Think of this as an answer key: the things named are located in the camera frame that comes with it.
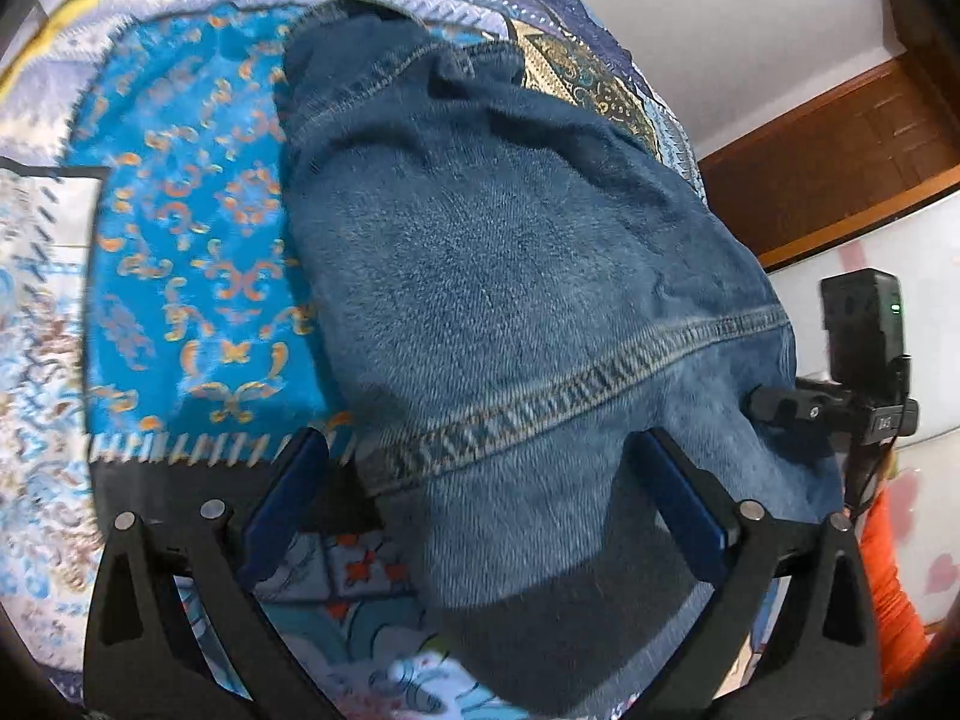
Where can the brown wooden door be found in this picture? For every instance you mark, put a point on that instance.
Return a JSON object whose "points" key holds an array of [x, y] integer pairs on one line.
{"points": [[840, 165]]}

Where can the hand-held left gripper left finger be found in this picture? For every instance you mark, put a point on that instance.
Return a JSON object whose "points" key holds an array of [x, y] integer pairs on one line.
{"points": [[281, 510]]}

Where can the person's right forearm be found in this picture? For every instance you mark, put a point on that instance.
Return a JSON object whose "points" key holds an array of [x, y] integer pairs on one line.
{"points": [[892, 600]]}

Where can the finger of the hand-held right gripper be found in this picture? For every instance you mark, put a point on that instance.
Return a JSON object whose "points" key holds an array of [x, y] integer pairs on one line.
{"points": [[795, 405]]}

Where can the white wardrobe panel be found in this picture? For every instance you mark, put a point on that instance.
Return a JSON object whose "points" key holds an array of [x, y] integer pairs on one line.
{"points": [[930, 405]]}

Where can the patchwork printed bedspread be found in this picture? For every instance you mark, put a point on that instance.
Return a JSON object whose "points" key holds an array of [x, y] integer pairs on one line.
{"points": [[195, 240]]}

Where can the blue denim jacket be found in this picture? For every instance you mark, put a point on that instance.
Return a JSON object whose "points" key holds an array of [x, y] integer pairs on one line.
{"points": [[510, 262]]}

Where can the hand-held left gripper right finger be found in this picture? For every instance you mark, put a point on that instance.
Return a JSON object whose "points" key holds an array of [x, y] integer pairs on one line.
{"points": [[686, 506]]}

